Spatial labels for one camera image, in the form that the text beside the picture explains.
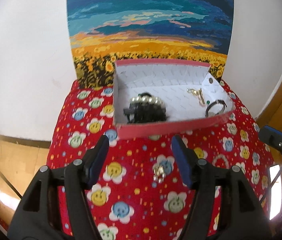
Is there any black feather bow hair claw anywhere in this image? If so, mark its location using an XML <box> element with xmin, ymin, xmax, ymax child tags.
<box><xmin>123</xmin><ymin>92</ymin><xmax>168</xmax><ymax>124</ymax></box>

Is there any gold ring earring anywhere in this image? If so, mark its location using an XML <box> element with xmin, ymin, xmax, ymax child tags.
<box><xmin>187</xmin><ymin>88</ymin><xmax>200</xmax><ymax>96</ymax></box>

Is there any clear bead bracelet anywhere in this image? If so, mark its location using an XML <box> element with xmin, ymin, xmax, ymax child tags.
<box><xmin>212</xmin><ymin>154</ymin><xmax>230</xmax><ymax>169</ymax></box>

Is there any red smiley flower cloth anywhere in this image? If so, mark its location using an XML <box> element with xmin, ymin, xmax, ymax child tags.
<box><xmin>47</xmin><ymin>82</ymin><xmax>273</xmax><ymax>239</ymax></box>

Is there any pink flower hair clip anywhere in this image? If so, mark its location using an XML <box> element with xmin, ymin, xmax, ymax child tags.
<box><xmin>197</xmin><ymin>88</ymin><xmax>206</xmax><ymax>106</ymax></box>

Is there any white pearl bracelet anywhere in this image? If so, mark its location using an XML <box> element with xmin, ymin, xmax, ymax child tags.
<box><xmin>129</xmin><ymin>95</ymin><xmax>167</xmax><ymax>108</ymax></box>

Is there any sunflower field sunset painting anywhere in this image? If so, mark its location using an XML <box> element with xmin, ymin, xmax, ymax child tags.
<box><xmin>66</xmin><ymin>0</ymin><xmax>234</xmax><ymax>88</ymax></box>

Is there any pink cardboard box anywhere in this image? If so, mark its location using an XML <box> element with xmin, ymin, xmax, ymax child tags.
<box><xmin>113</xmin><ymin>59</ymin><xmax>235</xmax><ymax>139</ymax></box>

